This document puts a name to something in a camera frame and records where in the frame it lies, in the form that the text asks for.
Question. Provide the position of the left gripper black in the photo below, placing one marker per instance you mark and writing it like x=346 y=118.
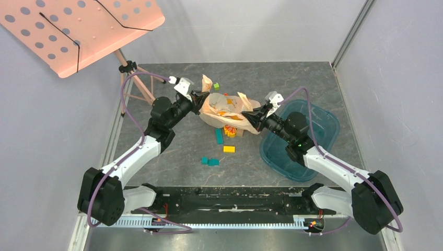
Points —
x=201 y=97

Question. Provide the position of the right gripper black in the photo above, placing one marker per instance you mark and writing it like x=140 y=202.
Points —
x=263 y=117

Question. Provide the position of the orange fake fruit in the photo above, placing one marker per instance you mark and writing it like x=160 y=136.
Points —
x=230 y=115

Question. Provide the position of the translucent orange plastic bag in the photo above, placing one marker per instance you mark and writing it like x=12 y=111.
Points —
x=219 y=102

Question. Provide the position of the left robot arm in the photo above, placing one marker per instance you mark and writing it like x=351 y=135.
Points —
x=103 y=195

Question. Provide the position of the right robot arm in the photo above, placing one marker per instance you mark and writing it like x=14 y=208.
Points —
x=368 y=198

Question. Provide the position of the teal block near bag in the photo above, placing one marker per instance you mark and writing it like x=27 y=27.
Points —
x=219 y=136

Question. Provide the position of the green cube block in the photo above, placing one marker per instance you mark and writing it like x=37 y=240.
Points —
x=216 y=86

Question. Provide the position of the brown wooden cube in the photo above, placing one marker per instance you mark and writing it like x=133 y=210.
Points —
x=239 y=132

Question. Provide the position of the yellow orange toy piece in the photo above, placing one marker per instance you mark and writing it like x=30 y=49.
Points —
x=230 y=131

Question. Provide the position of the yellow rectangular block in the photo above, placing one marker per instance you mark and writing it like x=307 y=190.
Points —
x=229 y=149

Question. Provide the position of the teal cube block left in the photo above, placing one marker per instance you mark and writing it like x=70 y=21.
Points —
x=204 y=160

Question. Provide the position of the teal cube block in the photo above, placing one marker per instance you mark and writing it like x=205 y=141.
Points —
x=204 y=160
x=213 y=162

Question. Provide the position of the teal cube block right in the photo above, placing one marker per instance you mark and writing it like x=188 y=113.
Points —
x=213 y=162

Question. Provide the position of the teal transparent plastic tray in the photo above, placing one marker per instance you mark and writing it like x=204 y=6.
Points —
x=288 y=159

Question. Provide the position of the pink music stand tripod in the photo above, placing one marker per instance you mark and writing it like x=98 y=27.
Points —
x=128 y=67

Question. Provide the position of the pink perforated music stand desk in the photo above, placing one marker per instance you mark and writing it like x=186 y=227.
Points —
x=71 y=35

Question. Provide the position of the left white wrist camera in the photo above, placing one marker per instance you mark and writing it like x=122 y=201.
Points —
x=181 y=84

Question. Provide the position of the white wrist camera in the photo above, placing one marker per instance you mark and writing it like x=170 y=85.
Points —
x=275 y=99
x=181 y=84

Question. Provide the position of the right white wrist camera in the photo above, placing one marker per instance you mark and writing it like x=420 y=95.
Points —
x=275 y=99

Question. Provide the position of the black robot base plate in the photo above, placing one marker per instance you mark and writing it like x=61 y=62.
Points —
x=177 y=200

